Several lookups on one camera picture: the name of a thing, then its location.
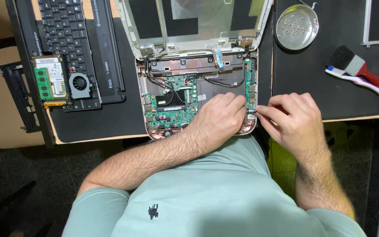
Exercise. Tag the person's right hand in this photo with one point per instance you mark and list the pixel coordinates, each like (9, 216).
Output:
(298, 128)

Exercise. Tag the person's left hand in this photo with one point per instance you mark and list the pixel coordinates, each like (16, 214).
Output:
(219, 118)

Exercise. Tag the person's left fingers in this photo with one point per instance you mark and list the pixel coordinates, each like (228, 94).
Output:
(232, 100)

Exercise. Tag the white open laptop base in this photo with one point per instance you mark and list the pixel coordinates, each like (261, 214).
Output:
(215, 89)

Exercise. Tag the narrow green port board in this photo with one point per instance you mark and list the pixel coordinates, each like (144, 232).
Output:
(248, 75)

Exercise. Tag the small round black speaker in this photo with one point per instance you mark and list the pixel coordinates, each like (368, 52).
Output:
(168, 133)

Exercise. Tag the green laptop motherboard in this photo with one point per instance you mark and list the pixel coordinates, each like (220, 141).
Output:
(163, 121)

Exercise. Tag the black work mat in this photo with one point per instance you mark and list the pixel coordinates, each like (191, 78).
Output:
(308, 82)
(110, 121)

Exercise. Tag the round metal bowl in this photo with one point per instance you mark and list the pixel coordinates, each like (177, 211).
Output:
(304, 41)

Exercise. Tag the heap of small screws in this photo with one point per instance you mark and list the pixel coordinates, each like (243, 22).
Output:
(294, 28)

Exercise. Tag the white laptop lid shell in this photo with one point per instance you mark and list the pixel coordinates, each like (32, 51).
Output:
(183, 16)

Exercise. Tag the light green t-shirt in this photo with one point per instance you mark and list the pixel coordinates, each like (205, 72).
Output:
(209, 197)

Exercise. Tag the white and blue toothbrush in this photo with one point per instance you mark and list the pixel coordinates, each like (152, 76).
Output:
(360, 82)

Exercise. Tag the black laptop battery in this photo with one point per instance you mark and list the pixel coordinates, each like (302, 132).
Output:
(107, 49)

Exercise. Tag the grey cooling fan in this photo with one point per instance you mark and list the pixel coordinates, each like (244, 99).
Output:
(79, 84)

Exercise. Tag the silver hard drive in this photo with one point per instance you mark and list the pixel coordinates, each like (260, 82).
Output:
(57, 74)

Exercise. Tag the black laptop keyboard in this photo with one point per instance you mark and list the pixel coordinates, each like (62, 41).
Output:
(64, 29)

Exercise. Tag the green memory module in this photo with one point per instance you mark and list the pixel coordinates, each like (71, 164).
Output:
(43, 84)

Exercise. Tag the long black plastic bezel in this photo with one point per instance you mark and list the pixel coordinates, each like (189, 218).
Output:
(25, 33)

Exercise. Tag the black plastic drive bracket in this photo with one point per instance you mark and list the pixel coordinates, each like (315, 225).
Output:
(16, 92)

